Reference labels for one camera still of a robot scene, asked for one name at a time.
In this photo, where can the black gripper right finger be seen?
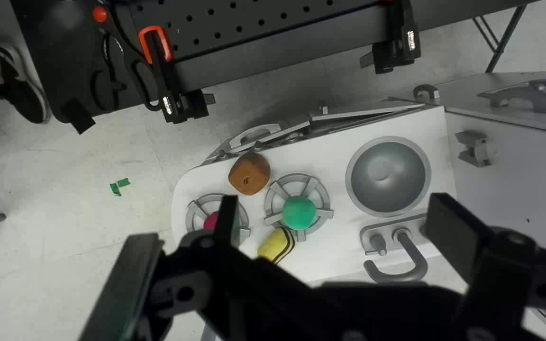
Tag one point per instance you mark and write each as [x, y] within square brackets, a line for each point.
[458, 233]

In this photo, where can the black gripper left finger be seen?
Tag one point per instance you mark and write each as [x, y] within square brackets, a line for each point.
[124, 285]

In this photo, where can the brown toy block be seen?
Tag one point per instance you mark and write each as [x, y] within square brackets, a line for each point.
[249, 173]

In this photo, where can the grey round toy sink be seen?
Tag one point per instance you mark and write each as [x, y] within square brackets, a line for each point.
[388, 175]

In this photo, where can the grey toy faucet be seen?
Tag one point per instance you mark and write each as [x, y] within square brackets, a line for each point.
[407, 273]

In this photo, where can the green tape mark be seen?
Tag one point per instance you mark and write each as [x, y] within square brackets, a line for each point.
[120, 186]

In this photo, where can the pink toy ball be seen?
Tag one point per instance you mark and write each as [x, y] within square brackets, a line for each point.
[211, 222]

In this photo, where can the white toy kitchen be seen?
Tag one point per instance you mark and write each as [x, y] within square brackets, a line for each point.
[327, 165]

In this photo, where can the yellow toy with black stripes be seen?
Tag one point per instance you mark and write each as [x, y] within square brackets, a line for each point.
[274, 245]

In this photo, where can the green toy ball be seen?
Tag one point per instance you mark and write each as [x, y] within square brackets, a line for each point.
[299, 213]

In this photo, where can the black stand legs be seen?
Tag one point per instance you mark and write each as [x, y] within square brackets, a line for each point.
[503, 35]

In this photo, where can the black shoe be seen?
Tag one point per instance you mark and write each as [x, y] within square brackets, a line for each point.
[24, 95]

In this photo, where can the black bulky equipment box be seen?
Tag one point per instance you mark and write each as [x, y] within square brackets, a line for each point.
[71, 69]

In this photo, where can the black perforated work table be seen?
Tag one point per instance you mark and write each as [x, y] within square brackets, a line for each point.
[255, 25]

